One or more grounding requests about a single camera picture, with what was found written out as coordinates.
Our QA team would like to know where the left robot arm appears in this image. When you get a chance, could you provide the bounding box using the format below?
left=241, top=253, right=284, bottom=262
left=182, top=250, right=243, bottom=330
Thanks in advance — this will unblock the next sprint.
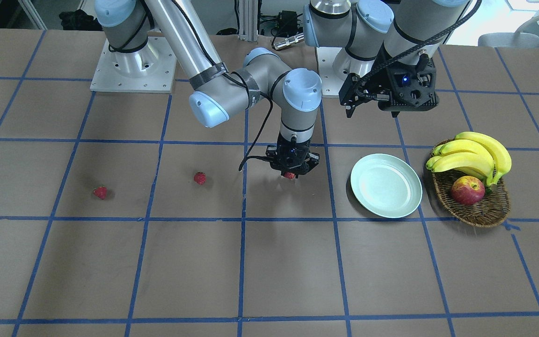
left=302, top=0, right=473, bottom=117

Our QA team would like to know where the aluminium frame post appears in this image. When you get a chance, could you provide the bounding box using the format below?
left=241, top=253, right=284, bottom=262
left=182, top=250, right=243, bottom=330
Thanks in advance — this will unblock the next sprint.
left=237, top=0, right=260, bottom=43

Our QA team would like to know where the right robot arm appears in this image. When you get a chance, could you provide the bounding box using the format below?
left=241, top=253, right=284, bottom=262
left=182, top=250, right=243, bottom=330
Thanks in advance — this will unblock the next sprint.
left=90, top=0, right=322, bottom=177

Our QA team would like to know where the brown wicker basket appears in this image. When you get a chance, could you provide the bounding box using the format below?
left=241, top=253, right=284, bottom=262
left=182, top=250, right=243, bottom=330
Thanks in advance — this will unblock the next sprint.
left=430, top=139, right=511, bottom=228

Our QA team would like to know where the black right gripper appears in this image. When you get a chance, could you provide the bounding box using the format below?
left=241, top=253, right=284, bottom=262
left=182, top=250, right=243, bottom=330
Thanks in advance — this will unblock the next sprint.
left=266, top=135, right=320, bottom=179

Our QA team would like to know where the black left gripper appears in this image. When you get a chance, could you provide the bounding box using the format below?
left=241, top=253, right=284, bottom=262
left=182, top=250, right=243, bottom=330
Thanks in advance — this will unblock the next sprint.
left=338, top=51, right=440, bottom=118

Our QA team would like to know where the silver cylindrical connector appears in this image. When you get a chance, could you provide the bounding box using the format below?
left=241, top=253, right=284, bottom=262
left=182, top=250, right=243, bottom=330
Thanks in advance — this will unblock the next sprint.
left=271, top=33, right=305, bottom=51

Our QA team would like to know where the light green plate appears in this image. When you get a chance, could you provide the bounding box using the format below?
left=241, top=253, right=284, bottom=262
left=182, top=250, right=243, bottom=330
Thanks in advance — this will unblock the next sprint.
left=350, top=154, right=422, bottom=219

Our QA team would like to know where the red apple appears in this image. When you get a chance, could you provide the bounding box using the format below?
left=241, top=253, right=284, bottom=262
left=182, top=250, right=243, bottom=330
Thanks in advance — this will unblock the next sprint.
left=450, top=176, right=485, bottom=205

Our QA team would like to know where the yellow banana bunch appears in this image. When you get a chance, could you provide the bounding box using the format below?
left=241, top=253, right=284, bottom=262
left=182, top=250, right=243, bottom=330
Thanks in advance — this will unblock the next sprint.
left=425, top=132, right=513, bottom=187

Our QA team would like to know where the black power adapter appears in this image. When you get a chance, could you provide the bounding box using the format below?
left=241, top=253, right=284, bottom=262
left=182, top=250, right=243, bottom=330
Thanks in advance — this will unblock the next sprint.
left=276, top=10, right=298, bottom=37

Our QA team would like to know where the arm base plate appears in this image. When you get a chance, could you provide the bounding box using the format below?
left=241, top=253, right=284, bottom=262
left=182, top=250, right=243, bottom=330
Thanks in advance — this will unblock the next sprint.
left=316, top=47, right=357, bottom=98
left=90, top=37, right=177, bottom=94

